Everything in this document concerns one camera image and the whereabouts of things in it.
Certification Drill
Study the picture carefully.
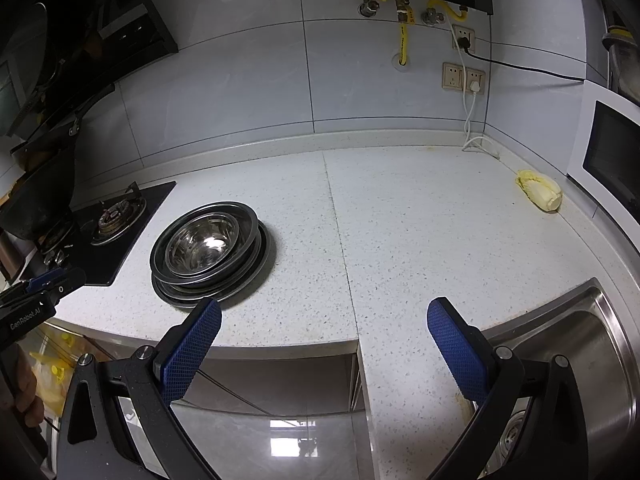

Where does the black frying pan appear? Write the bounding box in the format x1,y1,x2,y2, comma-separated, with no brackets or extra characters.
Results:
10,84,117,162

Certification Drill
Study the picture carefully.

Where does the black glass gas stove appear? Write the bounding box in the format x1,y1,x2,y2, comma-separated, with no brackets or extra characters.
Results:
34,179,177,287

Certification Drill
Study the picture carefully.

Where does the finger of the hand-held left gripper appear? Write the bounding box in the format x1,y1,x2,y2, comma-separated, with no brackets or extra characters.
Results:
46,266,88,302
0,266,69,304

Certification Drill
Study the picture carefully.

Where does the white wall socket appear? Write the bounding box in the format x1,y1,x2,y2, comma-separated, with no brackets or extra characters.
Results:
452,22,475,52

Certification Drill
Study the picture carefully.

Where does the dark brown jug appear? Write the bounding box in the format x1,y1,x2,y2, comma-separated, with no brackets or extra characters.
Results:
0,229,27,283

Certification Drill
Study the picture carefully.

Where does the black power cable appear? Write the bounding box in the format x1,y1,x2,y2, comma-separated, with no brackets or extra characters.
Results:
457,35,587,82

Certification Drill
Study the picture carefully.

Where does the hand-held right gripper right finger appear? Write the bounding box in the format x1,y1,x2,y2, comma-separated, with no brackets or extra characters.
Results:
426,296,591,480

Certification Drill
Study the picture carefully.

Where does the yellow plastic bag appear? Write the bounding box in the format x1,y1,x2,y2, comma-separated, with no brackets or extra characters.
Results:
29,329,82,412

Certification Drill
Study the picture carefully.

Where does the beige wall socket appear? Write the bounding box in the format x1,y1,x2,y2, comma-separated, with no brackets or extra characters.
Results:
441,62,486,94

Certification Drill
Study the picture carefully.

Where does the large labelled steel plate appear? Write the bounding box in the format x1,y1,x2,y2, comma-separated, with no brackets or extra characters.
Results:
151,223,272,309

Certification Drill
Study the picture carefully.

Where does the yellow gas hose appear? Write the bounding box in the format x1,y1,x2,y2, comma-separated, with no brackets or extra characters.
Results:
396,7,412,69

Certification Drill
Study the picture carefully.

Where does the black wok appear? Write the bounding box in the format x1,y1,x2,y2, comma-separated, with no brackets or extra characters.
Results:
0,151,77,242

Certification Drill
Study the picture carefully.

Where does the person's left hand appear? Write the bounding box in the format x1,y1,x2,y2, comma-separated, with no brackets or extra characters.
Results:
11,354,47,429

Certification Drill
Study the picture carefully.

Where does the black range hood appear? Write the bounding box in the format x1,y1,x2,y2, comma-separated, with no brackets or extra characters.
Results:
0,0,180,137

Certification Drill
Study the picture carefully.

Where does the white power cable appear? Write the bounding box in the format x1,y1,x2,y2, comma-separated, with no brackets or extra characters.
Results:
461,81,501,159

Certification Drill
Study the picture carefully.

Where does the small steel bowl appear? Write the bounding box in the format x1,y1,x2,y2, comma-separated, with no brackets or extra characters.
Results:
166,213,252,274

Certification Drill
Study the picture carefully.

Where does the gas stove burner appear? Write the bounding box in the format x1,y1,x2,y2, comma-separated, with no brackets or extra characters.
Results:
90,194,149,247

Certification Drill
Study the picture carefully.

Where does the white microwave oven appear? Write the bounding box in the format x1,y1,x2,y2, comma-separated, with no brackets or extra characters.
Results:
566,77,640,262

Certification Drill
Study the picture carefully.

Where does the napa cabbage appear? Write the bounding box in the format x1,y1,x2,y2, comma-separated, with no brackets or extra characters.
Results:
514,168,564,213

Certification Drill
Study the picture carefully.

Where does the large steel bowl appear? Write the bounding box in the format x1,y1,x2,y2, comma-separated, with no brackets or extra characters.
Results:
149,201,260,286

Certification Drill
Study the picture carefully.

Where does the stainless steel sink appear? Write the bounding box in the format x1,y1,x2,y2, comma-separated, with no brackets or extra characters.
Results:
467,277,640,480

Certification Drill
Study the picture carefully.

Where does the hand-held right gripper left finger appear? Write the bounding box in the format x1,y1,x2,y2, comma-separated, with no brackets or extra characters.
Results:
56,296,224,480

